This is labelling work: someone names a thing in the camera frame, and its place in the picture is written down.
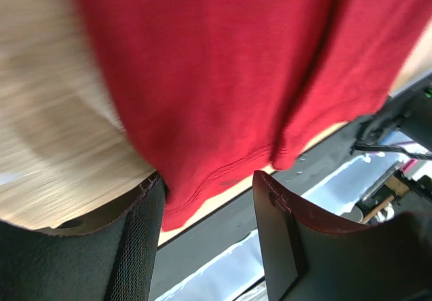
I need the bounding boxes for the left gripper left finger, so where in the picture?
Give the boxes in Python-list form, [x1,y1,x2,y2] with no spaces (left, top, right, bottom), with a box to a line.
[1,175,166,300]

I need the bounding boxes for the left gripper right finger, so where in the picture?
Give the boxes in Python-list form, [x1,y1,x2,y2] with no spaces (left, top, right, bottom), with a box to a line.
[252,171,431,300]

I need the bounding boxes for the dark red t-shirt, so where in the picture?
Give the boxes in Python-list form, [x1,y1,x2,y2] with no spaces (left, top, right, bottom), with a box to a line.
[76,0,431,231]

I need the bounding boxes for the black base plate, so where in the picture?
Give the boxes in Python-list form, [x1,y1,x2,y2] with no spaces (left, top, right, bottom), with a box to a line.
[148,74,432,301]

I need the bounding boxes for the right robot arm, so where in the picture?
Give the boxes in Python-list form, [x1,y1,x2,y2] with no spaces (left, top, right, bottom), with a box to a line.
[352,87,431,161]

